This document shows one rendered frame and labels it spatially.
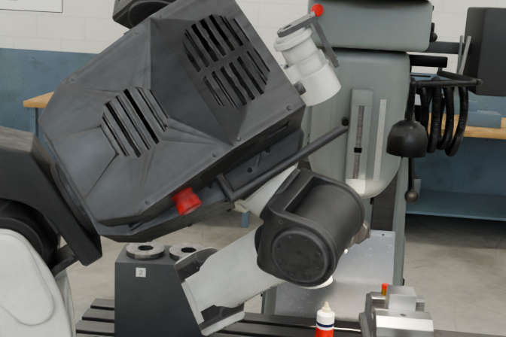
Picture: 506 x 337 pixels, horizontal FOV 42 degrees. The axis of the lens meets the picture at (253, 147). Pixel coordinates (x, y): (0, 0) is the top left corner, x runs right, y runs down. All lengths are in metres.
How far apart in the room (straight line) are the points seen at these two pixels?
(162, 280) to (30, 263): 0.65
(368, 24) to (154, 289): 0.75
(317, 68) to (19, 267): 0.50
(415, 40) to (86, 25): 4.85
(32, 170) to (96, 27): 5.08
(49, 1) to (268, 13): 1.89
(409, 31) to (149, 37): 0.64
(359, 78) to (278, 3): 4.31
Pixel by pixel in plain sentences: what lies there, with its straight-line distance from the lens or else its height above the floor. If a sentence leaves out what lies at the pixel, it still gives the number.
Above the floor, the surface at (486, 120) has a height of 0.93.
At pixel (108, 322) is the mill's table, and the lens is 1.71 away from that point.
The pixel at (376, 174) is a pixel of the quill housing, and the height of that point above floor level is 1.37.
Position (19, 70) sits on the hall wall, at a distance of 6.24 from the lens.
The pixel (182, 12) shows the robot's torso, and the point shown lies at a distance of 0.83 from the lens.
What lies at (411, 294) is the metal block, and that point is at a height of 1.08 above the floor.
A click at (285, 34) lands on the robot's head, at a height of 1.66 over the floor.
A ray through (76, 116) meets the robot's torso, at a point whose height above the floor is 1.56.
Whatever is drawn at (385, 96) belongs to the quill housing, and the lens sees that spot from 1.37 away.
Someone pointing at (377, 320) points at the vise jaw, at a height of 1.04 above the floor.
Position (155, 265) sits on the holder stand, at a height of 1.12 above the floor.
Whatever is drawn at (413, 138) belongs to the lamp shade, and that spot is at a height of 1.49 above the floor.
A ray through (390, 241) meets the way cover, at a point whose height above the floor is 1.07.
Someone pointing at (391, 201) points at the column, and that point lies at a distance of 1.89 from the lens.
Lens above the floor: 1.71
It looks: 12 degrees down
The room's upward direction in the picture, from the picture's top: 3 degrees clockwise
